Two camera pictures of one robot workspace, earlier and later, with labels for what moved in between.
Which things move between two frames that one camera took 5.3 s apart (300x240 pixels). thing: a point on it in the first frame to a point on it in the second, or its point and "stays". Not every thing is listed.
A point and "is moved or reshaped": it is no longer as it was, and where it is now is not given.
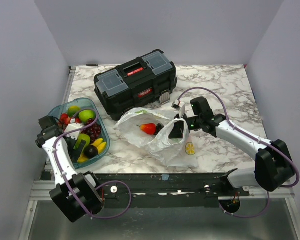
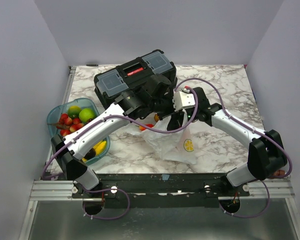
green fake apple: [86, 114] stays
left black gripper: [75, 153] to [171, 110]
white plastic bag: [149, 129] is moved or reshaped
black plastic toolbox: [145, 81] stays
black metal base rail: [177, 190] stays
